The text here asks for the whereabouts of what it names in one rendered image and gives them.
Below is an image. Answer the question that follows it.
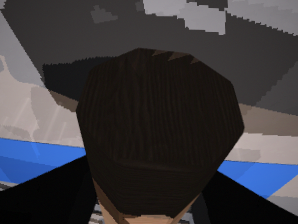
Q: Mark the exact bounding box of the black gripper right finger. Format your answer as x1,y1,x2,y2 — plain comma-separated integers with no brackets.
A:
190,171,298,224

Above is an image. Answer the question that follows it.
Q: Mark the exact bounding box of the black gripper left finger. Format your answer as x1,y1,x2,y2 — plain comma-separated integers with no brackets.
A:
0,155,98,224

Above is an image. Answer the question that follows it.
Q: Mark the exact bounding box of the blue flat strip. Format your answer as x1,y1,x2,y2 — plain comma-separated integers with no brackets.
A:
0,139,298,198

